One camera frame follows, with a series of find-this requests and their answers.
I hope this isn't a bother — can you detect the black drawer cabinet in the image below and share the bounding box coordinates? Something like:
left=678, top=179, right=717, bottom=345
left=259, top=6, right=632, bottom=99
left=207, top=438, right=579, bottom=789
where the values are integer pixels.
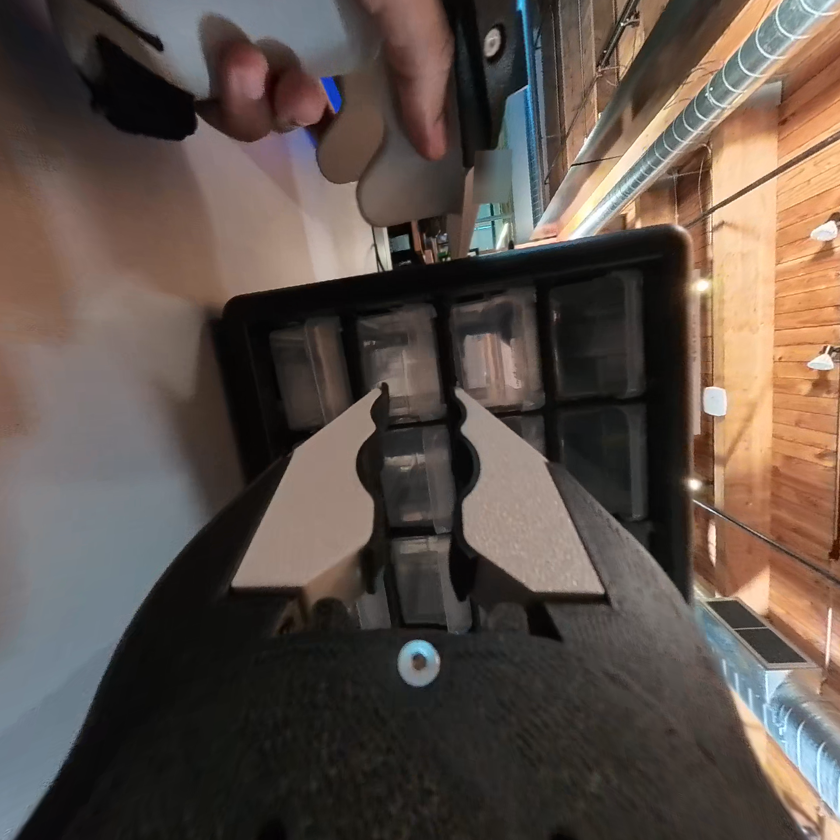
left=213, top=223, right=697, bottom=631

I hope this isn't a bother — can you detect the grey desk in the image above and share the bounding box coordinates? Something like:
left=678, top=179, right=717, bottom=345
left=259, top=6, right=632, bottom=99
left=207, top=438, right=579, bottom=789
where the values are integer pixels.
left=0, top=0, right=395, bottom=840

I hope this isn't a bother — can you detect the set of clear cabinet drawers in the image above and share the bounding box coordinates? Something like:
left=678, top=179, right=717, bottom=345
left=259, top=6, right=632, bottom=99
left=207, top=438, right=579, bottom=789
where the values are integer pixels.
left=268, top=270, right=651, bottom=627

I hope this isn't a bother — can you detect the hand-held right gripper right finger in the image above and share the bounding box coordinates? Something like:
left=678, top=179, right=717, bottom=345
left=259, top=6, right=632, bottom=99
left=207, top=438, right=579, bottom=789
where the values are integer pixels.
left=449, top=387, right=606, bottom=613

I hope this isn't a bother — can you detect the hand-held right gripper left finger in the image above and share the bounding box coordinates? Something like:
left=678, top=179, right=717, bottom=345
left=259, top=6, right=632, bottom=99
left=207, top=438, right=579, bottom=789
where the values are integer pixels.
left=230, top=384, right=391, bottom=613

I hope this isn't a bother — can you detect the grey insulated duct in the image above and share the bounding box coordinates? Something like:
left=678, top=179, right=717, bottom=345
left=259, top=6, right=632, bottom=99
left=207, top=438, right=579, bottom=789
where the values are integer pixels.
left=696, top=597, right=840, bottom=818

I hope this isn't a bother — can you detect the person's left hand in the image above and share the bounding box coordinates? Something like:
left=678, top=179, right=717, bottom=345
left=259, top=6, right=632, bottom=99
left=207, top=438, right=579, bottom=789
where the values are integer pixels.
left=200, top=0, right=457, bottom=161

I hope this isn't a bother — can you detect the silver spiral duct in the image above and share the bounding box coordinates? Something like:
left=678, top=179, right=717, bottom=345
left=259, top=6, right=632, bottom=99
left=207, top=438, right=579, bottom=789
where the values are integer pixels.
left=567, top=0, right=824, bottom=240

